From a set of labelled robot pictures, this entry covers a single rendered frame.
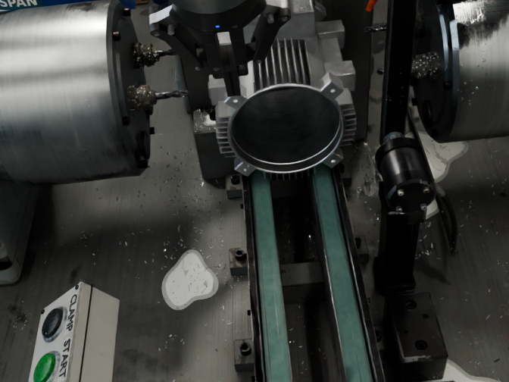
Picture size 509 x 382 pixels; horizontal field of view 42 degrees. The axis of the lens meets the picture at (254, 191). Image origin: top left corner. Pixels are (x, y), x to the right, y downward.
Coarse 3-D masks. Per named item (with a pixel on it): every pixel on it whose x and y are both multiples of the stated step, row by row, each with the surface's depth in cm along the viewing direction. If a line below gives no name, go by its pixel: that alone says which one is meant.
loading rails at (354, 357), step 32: (256, 192) 96; (288, 192) 110; (320, 192) 95; (256, 224) 92; (320, 224) 91; (256, 256) 89; (320, 256) 96; (352, 256) 86; (256, 288) 84; (288, 288) 94; (320, 288) 94; (352, 288) 84; (256, 320) 80; (352, 320) 80; (256, 352) 77; (288, 352) 78; (352, 352) 77; (384, 352) 89
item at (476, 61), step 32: (448, 0) 83; (480, 0) 83; (416, 32) 96; (448, 32) 84; (480, 32) 82; (416, 64) 89; (448, 64) 85; (480, 64) 83; (416, 96) 105; (448, 96) 87; (480, 96) 85; (448, 128) 89; (480, 128) 89
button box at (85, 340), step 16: (80, 288) 66; (64, 304) 67; (80, 304) 65; (96, 304) 67; (112, 304) 68; (64, 320) 65; (80, 320) 64; (96, 320) 66; (112, 320) 67; (64, 336) 64; (80, 336) 63; (96, 336) 65; (112, 336) 66; (48, 352) 64; (64, 352) 62; (80, 352) 62; (96, 352) 63; (112, 352) 65; (32, 368) 65; (64, 368) 60; (80, 368) 61; (96, 368) 62; (112, 368) 64
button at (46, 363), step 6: (48, 354) 63; (42, 360) 63; (48, 360) 62; (54, 360) 62; (36, 366) 63; (42, 366) 62; (48, 366) 61; (54, 366) 62; (36, 372) 62; (42, 372) 62; (48, 372) 61; (36, 378) 62; (42, 378) 61
